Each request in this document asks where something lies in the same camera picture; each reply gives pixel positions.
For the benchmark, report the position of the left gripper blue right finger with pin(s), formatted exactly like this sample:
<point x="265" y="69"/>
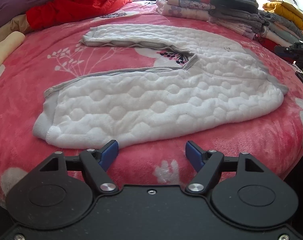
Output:
<point x="207" y="165"/>

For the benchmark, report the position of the red quilt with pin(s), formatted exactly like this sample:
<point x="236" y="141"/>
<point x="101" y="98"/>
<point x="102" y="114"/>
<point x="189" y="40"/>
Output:
<point x="57" y="12"/>

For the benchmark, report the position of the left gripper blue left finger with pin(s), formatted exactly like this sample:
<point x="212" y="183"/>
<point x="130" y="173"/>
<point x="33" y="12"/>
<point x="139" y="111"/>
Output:
<point x="95" y="165"/>

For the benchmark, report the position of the yellow padded jacket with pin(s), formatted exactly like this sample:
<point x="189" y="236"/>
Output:
<point x="286" y="10"/>

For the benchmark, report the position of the cream rolled cloth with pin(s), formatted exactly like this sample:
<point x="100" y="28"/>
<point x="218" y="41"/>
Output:
<point x="10" y="44"/>

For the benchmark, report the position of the folded floral purple garment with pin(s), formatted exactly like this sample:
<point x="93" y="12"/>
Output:
<point x="191" y="4"/>

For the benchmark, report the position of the white quilted baby garment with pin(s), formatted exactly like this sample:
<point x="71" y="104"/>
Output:
<point x="220" y="83"/>

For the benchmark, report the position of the beige cloth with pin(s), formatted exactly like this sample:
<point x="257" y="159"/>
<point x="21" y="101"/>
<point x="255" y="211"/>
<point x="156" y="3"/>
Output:
<point x="18" y="23"/>

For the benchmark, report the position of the dark grey folded clothes stack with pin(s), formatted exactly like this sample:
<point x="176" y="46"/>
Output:
<point x="242" y="11"/>

